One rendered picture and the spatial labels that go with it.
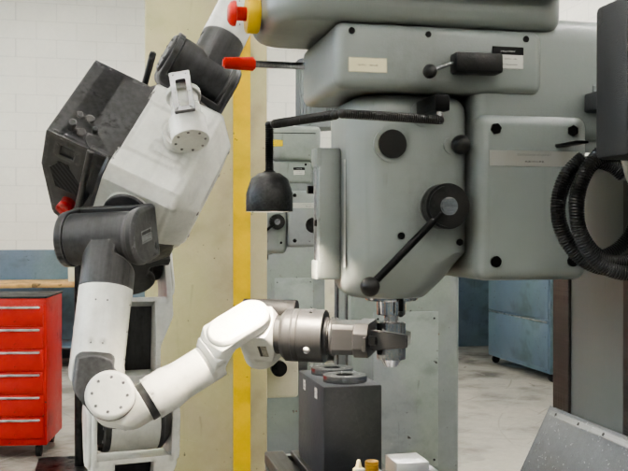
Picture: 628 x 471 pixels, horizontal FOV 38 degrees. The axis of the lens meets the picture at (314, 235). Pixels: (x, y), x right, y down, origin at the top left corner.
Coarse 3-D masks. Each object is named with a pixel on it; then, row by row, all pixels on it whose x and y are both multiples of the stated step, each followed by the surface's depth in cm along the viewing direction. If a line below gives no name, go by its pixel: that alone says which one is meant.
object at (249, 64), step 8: (224, 64) 153; (232, 64) 153; (240, 64) 153; (248, 64) 153; (256, 64) 154; (264, 64) 154; (272, 64) 155; (280, 64) 155; (288, 64) 155; (296, 64) 156; (304, 64) 156
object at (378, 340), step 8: (368, 336) 146; (376, 336) 147; (384, 336) 147; (392, 336) 146; (400, 336) 146; (368, 344) 147; (376, 344) 147; (384, 344) 147; (392, 344) 146; (400, 344) 146
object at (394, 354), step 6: (384, 330) 148; (390, 330) 147; (396, 330) 147; (402, 330) 148; (378, 354) 149; (384, 354) 148; (390, 354) 147; (396, 354) 147; (402, 354) 148; (384, 360) 148; (390, 360) 147; (396, 360) 147
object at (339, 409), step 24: (312, 384) 187; (336, 384) 181; (360, 384) 181; (312, 408) 187; (336, 408) 179; (360, 408) 180; (312, 432) 187; (336, 432) 179; (360, 432) 180; (312, 456) 187; (336, 456) 179; (360, 456) 180
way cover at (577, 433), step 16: (560, 416) 168; (576, 416) 164; (544, 432) 171; (560, 432) 166; (576, 432) 161; (592, 432) 157; (608, 432) 153; (544, 448) 168; (560, 448) 164; (576, 448) 159; (592, 448) 155; (608, 448) 151; (624, 448) 147; (528, 464) 171; (544, 464) 166; (560, 464) 161; (576, 464) 157; (592, 464) 152; (608, 464) 149; (624, 464) 145
